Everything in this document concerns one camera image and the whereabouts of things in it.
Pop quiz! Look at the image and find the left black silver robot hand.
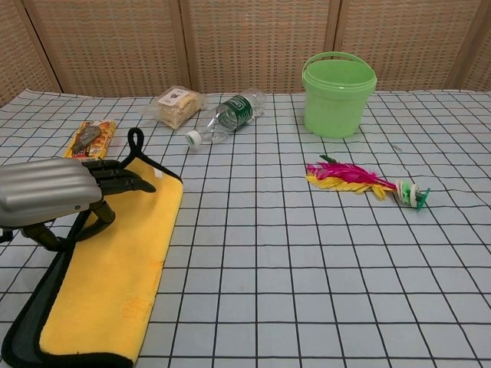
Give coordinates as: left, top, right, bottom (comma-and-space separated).
0, 159, 157, 252

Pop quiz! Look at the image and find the yellow microfiber towel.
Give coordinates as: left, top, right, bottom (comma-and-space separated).
0, 128, 184, 365

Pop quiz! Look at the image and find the orange snack packet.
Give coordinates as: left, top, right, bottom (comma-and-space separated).
63, 119, 118, 160

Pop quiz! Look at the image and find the woven wooden screen panel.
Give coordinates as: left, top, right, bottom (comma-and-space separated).
180, 0, 342, 95
26, 0, 193, 97
447, 0, 491, 91
333, 0, 473, 93
0, 0, 62, 108

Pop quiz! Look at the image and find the clear bread snack packet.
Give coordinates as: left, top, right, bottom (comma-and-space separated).
147, 86, 206, 130

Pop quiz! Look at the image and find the clear green-label water bottle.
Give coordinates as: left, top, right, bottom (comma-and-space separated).
185, 87, 268, 149

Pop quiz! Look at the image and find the white black-grid tablecloth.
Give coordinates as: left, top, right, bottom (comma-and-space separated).
0, 87, 491, 368

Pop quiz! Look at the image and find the pink yellow feather shuttlecock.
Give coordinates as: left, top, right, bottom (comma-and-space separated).
305, 153, 431, 211

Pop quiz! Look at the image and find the green plastic bucket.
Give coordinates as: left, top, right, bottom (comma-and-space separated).
301, 51, 379, 139

